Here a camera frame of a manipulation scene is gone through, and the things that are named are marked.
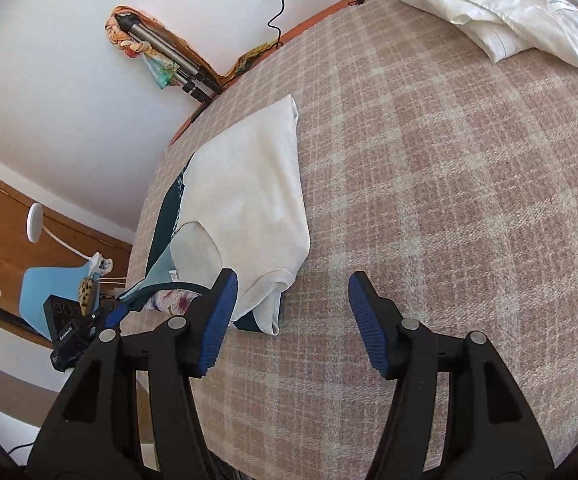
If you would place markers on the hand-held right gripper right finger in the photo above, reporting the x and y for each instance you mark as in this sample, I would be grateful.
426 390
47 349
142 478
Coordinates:
369 325

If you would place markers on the folded white shirt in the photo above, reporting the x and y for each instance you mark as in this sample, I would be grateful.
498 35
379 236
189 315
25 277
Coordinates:
494 10

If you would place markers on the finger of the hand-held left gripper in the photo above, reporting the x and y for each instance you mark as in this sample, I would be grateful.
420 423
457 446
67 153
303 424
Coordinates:
179 287
117 315

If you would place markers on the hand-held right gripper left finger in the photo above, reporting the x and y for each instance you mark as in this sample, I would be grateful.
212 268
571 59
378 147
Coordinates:
219 320

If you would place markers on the braided-hair doll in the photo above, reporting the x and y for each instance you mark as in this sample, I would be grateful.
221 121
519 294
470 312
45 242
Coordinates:
161 70

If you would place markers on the leopard print cloth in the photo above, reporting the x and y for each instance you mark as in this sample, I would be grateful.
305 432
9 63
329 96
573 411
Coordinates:
88 295

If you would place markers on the silver folded tripod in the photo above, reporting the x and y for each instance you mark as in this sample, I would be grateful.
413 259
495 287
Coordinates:
169 50

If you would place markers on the light blue chair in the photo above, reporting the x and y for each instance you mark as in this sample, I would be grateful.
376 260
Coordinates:
49 282

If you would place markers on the green and white printed t-shirt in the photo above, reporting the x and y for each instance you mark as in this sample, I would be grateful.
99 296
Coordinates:
249 185

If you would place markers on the white clip desk lamp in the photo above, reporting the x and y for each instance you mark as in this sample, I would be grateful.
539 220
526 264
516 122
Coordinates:
34 222

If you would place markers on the orange scarf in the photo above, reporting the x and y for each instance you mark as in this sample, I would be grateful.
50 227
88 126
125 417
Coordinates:
194 52

